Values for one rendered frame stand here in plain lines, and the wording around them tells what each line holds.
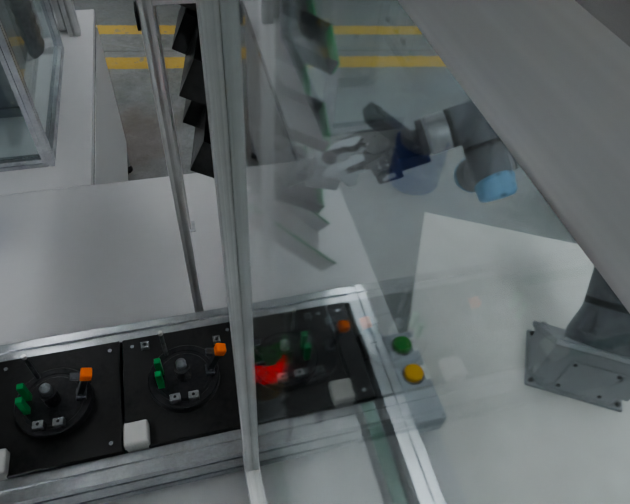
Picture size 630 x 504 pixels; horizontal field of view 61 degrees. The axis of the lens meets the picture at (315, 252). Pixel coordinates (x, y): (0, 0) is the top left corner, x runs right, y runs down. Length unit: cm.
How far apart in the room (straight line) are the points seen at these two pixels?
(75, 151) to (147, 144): 141
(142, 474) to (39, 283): 63
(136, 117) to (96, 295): 214
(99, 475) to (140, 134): 247
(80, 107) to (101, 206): 50
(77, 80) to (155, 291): 102
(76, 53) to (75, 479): 166
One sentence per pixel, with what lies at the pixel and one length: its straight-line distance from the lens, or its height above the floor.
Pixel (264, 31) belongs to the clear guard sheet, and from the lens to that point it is 21.
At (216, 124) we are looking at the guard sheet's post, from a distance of 43.
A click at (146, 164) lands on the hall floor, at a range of 312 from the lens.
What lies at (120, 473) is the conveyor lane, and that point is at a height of 96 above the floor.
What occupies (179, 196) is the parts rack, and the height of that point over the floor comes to 129.
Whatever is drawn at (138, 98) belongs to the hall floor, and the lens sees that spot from 364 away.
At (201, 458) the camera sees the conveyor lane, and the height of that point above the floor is 96.
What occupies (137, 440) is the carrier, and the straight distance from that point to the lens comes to 110.
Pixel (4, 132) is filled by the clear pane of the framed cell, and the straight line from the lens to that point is 180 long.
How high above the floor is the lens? 198
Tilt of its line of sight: 49 degrees down
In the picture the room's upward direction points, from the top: 5 degrees clockwise
